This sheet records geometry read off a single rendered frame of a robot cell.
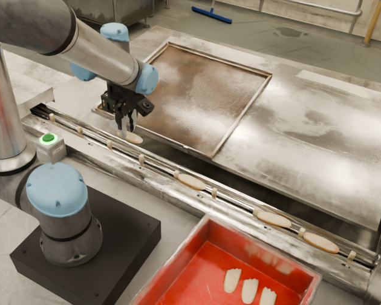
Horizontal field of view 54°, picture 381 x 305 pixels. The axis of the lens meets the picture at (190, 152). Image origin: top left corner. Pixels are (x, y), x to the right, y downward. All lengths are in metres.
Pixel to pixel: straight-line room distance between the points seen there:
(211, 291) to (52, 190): 0.46
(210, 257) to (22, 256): 0.48
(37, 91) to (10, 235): 0.61
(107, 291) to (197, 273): 0.24
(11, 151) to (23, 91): 0.73
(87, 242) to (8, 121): 0.33
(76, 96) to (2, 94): 0.91
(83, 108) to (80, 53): 0.89
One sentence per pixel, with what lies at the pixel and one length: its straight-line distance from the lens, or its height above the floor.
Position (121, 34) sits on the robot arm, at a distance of 1.05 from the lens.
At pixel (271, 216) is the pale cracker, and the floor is 0.86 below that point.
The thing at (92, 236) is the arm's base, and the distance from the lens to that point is 0.95.
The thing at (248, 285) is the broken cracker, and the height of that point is 0.83.
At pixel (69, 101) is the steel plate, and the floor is 0.82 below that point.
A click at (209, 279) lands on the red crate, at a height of 0.82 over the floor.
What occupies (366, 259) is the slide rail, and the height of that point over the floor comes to 0.85.
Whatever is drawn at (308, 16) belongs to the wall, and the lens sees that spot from 4.80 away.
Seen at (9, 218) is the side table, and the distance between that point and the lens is 1.22.
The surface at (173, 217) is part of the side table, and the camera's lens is 1.13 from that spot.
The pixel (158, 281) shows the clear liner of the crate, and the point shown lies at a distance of 0.90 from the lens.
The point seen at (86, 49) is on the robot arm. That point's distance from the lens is 0.72.
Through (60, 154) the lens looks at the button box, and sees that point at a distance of 1.35.
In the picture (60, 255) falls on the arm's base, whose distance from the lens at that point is 0.95.
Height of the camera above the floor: 1.70
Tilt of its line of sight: 41 degrees down
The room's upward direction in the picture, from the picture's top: 3 degrees clockwise
